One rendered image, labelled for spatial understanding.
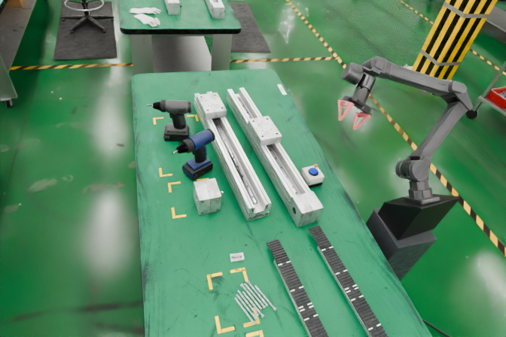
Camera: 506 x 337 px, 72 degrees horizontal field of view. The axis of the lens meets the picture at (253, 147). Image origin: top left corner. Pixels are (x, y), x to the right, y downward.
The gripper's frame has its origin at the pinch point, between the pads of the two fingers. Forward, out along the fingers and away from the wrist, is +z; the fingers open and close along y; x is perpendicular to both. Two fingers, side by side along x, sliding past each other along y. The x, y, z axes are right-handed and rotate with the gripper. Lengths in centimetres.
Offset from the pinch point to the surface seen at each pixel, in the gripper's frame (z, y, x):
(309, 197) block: 33.0, -4.0, -5.9
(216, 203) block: 50, 25, -23
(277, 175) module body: 30.7, 2.6, -22.1
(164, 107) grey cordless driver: 24, 46, -62
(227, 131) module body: 22, 16, -53
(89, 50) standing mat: 2, 47, -322
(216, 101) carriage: 10, 20, -68
